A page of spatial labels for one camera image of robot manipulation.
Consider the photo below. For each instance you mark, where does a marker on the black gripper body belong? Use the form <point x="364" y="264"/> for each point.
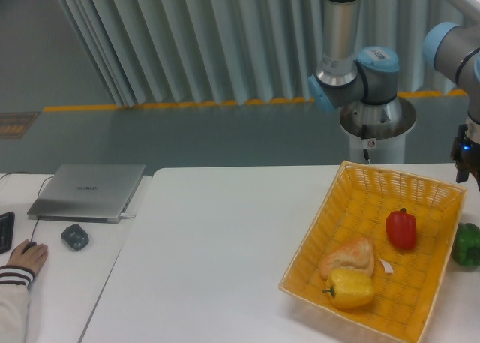
<point x="465" y="151"/>

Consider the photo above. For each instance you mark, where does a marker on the red bell pepper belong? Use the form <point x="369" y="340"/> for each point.
<point x="400" y="227"/>

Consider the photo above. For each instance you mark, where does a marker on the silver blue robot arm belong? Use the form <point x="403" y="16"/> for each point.
<point x="364" y="87"/>

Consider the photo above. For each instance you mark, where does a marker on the white striped sleeve forearm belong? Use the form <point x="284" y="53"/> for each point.
<point x="15" y="283"/>

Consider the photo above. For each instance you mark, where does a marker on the green bell pepper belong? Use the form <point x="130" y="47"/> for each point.
<point x="465" y="250"/>

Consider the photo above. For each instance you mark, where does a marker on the yellow bell pepper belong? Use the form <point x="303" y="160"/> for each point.
<point x="348" y="289"/>

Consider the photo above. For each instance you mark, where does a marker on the person's hand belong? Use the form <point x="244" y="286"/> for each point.
<point x="33" y="260"/>

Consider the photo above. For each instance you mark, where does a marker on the yellow woven basket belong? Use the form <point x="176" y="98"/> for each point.
<point x="357" y="203"/>

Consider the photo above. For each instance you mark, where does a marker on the white paper scrap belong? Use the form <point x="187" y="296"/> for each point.
<point x="388" y="269"/>

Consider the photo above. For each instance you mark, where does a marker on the croissant bread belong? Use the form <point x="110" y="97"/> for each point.
<point x="357" y="255"/>

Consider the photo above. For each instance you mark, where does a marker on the grey pleated curtain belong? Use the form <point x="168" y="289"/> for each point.
<point x="152" y="51"/>

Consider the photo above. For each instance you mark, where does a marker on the black small gadget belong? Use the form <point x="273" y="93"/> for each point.
<point x="75" y="237"/>

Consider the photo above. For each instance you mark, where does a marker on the silver laptop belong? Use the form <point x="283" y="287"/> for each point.
<point x="88" y="193"/>

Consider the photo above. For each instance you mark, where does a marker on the black computer mouse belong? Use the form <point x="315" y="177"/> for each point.
<point x="29" y="245"/>

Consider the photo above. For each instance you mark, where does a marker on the black keyboard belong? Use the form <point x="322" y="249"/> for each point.
<point x="7" y="231"/>

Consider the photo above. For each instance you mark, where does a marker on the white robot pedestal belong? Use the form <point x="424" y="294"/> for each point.
<point x="377" y="134"/>

